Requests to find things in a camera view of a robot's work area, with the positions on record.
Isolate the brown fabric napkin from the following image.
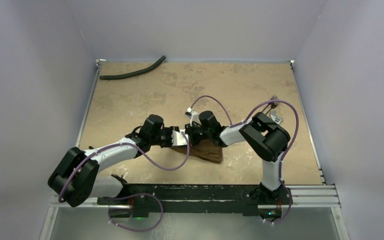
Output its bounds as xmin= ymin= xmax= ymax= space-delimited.
xmin=188 ymin=139 xmax=223 ymax=164

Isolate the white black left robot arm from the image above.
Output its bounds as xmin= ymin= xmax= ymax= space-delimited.
xmin=47 ymin=114 xmax=189 ymax=207

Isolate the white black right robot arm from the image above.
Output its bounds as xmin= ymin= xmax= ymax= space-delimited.
xmin=185 ymin=110 xmax=291 ymax=204

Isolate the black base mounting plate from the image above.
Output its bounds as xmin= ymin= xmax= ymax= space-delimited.
xmin=97 ymin=183 xmax=293 ymax=220

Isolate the black foam tube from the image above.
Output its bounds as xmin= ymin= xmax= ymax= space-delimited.
xmin=99 ymin=55 xmax=166 ymax=81

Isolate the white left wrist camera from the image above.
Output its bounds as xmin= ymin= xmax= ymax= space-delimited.
xmin=172 ymin=129 xmax=189 ymax=147

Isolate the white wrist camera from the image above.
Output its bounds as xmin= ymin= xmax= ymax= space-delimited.
xmin=184 ymin=107 xmax=200 ymax=126
xmin=172 ymin=129 xmax=189 ymax=147

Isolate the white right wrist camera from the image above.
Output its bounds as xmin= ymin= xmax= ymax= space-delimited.
xmin=184 ymin=107 xmax=200 ymax=126

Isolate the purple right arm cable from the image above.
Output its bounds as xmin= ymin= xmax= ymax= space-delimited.
xmin=188 ymin=95 xmax=300 ymax=226

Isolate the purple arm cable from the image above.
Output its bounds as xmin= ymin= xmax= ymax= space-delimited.
xmin=188 ymin=95 xmax=300 ymax=226
xmin=58 ymin=132 xmax=192 ymax=232

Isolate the adjustable wrench red handle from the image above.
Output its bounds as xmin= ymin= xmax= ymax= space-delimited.
xmin=269 ymin=110 xmax=283 ymax=125

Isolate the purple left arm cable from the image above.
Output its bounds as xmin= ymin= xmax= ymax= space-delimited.
xmin=58 ymin=132 xmax=192 ymax=232

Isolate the aluminium extrusion rail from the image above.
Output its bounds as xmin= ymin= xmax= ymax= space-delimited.
xmin=48 ymin=185 xmax=341 ymax=209

